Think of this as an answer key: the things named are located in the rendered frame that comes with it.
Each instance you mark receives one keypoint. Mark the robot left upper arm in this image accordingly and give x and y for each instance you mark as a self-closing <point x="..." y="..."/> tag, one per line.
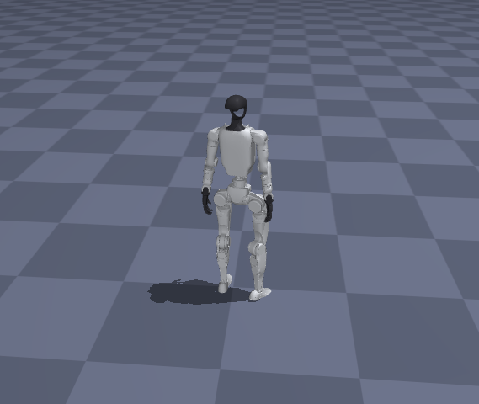
<point x="212" y="146"/>

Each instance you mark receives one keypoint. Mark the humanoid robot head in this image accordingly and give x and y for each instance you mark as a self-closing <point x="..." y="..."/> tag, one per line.
<point x="234" y="103"/>

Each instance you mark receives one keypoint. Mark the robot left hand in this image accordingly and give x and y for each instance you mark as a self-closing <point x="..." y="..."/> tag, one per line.
<point x="206" y="201"/>

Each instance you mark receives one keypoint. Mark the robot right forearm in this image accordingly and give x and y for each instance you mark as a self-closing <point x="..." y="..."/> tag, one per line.
<point x="266" y="182"/>

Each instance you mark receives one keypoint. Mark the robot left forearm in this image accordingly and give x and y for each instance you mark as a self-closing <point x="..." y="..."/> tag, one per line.
<point x="208" y="177"/>

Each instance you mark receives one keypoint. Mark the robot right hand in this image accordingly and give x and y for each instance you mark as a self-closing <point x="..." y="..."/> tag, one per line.
<point x="269" y="205"/>

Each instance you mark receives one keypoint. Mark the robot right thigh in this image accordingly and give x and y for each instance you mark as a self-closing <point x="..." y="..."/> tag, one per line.
<point x="261" y="229"/>

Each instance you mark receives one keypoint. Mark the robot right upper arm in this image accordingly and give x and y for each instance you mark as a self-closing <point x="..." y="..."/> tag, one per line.
<point x="260" y="138"/>

